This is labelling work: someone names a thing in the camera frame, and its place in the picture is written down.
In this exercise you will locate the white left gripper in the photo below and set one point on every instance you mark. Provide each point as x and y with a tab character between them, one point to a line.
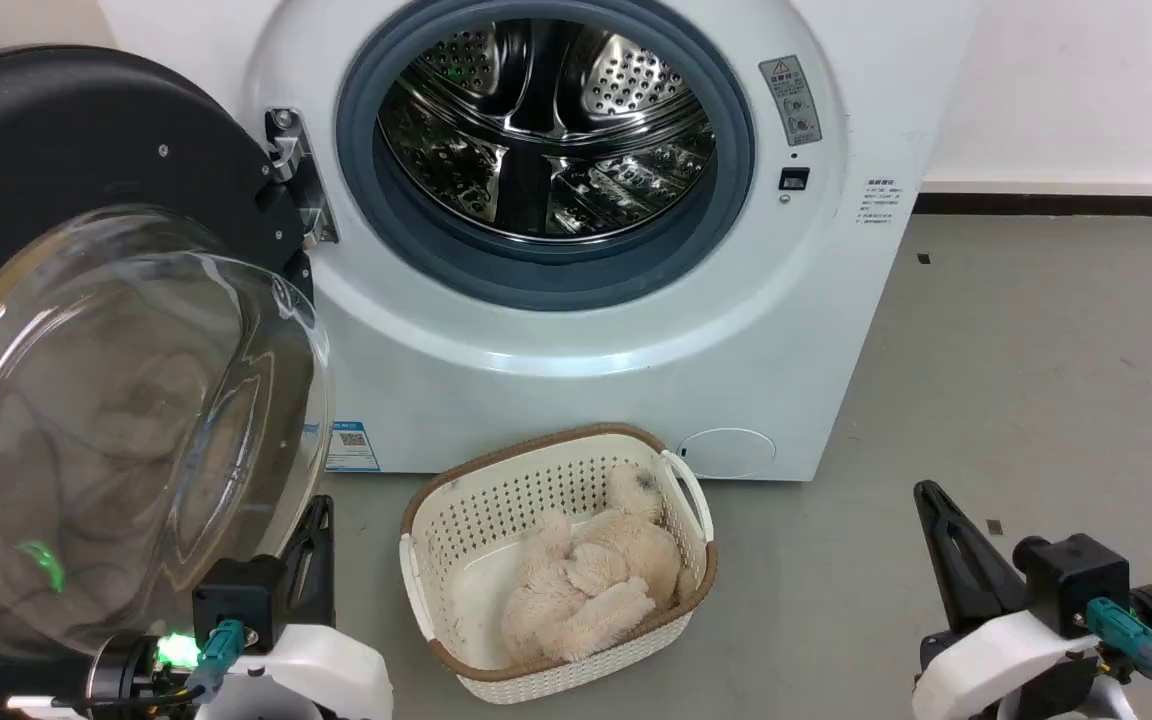
321	670

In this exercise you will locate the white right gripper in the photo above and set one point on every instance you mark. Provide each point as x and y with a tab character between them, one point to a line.
996	665

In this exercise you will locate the black washer door with glass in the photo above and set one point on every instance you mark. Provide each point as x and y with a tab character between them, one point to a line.
56	200

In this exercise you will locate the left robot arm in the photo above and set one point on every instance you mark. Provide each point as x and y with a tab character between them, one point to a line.
131	675

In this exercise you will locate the white front-load washing machine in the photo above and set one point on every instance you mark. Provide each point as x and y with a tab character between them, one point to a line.
576	350

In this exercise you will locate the metal door hinge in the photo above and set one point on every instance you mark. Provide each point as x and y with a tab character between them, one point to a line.
301	175

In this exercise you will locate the black door latch slot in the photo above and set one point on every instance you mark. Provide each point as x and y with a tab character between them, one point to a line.
794	179

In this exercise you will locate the blue white energy label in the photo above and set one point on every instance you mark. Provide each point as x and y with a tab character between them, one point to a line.
350	446

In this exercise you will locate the cream laundry basket brown rim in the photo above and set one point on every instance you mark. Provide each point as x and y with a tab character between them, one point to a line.
466	520

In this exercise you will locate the round white filter cover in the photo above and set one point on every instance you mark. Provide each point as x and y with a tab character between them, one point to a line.
728	453

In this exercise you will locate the beige plush toy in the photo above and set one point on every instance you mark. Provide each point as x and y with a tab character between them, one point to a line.
586	585

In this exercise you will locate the small printed text label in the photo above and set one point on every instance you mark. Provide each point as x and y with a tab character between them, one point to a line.
880	200

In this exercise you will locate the grey warning sticker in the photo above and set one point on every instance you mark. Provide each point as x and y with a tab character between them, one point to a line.
791	100

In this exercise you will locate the stainless steel washer drum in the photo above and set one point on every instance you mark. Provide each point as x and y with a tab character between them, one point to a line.
546	120

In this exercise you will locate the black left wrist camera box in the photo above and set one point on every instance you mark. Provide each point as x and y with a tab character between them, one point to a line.
236	600

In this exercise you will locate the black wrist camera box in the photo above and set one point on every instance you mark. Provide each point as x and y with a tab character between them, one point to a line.
1076	585
236	600

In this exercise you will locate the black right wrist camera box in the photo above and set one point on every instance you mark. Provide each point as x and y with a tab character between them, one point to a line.
1076	585

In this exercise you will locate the black wall baseboard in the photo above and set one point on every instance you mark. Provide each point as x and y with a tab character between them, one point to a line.
1066	204

